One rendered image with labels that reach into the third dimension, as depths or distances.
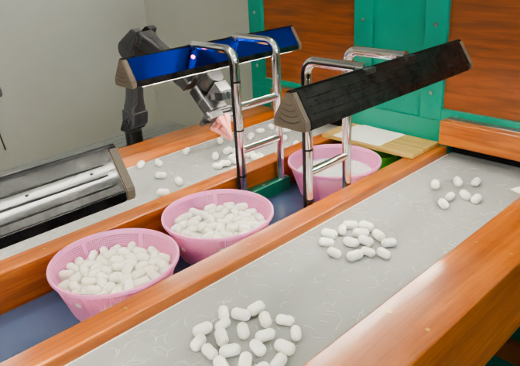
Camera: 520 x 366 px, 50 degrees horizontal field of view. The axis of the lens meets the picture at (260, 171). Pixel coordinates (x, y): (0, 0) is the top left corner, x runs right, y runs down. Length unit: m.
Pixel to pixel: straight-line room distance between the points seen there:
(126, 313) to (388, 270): 0.51
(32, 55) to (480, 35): 2.67
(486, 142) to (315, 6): 0.74
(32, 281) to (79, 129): 2.61
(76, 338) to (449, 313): 0.62
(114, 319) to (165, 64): 0.70
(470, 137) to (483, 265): 0.57
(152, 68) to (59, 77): 2.30
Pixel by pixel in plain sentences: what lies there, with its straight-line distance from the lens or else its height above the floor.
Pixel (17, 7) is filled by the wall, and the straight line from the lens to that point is 3.61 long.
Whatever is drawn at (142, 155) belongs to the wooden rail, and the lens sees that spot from 1.80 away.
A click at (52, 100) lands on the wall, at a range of 3.73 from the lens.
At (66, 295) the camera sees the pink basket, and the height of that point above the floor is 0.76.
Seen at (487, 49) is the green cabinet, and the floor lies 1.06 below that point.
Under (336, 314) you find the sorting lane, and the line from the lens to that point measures 1.04.
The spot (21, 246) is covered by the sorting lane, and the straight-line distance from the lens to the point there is 1.41.
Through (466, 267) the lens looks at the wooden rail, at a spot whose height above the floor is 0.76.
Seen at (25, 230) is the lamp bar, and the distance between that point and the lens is 0.73.
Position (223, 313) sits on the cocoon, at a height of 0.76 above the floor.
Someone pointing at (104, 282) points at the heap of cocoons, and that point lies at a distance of 1.19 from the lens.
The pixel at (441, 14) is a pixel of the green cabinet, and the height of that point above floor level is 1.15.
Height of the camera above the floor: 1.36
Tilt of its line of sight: 22 degrees down
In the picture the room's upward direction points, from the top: 3 degrees counter-clockwise
